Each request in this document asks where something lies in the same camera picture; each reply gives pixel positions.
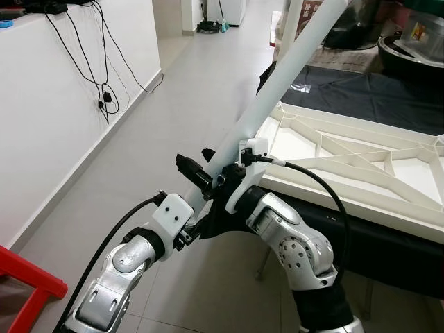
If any black router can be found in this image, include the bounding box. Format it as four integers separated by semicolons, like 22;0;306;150
24;0;70;15

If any long black wall cable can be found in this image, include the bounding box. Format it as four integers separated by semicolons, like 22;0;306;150
90;0;166;94

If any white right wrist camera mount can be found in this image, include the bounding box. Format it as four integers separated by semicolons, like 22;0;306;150
223;137;271;214

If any black adapter cable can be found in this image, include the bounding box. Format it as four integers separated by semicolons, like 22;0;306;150
45;10;120;126

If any red plastic stool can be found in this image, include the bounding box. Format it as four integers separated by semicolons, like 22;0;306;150
0;244;69;333

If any grey clear plastic container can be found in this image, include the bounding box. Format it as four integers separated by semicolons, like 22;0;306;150
406;14;444;63

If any black tablecloth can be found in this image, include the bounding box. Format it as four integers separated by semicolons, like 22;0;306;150
208;61;444;299

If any white household appliance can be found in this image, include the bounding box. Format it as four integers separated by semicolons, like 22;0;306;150
225;0;245;25

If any beige patterned bench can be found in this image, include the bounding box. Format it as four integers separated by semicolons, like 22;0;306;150
305;45;389;74

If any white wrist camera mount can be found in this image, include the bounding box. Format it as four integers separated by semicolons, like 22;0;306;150
151;193;195;245
223;137;271;214

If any white plastic children table top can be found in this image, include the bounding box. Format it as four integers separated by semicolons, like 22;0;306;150
253;101;444;244

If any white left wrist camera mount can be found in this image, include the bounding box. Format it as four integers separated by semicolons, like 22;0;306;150
151;193;195;245

